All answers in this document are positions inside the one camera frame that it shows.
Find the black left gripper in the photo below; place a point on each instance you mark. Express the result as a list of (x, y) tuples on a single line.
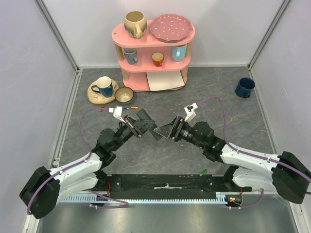
[(139, 126)]

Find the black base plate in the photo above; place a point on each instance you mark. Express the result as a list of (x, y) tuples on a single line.
[(166, 187)]

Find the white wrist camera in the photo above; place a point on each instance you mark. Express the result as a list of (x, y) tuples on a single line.
[(117, 112), (190, 111)]

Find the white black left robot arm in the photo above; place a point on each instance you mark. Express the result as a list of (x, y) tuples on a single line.
[(47, 187)]

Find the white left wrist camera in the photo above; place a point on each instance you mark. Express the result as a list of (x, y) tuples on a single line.
[(117, 112)]

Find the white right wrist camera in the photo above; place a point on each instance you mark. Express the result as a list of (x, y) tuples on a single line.
[(190, 111)]

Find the small orange cup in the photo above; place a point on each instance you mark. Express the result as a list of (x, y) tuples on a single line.
[(157, 59)]

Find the beige ceramic mug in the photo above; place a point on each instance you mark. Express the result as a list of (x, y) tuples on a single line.
[(135, 24)]

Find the brown beige bowl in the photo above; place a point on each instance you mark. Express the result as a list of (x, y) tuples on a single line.
[(124, 95)]

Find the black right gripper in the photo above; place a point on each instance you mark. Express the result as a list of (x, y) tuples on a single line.
[(175, 128)]

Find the white flat board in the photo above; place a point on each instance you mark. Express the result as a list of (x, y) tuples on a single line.
[(165, 80)]

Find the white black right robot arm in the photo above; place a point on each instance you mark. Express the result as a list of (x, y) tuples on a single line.
[(284, 174)]

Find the pink dotted plate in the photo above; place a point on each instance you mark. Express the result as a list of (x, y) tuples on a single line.
[(171, 28)]

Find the grey blue mug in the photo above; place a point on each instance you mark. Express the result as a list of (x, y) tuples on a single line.
[(131, 55)]

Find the pink three-tier shelf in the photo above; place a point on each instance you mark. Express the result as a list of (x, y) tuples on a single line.
[(134, 76)]

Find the navy white mug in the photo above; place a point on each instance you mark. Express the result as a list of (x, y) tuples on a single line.
[(103, 86)]

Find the dark blue cup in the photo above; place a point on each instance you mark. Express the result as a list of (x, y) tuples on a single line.
[(244, 87)]

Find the black remote control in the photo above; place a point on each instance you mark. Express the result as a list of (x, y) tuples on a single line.
[(142, 114)]

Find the beige round coaster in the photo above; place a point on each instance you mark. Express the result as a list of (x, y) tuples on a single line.
[(99, 99)]

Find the white slotted cable duct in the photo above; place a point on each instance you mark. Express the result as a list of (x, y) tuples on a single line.
[(86, 197)]

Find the green yellow battery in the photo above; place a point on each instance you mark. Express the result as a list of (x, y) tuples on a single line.
[(203, 172)]

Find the light blue mug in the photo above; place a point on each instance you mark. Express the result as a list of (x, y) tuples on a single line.
[(178, 52)]

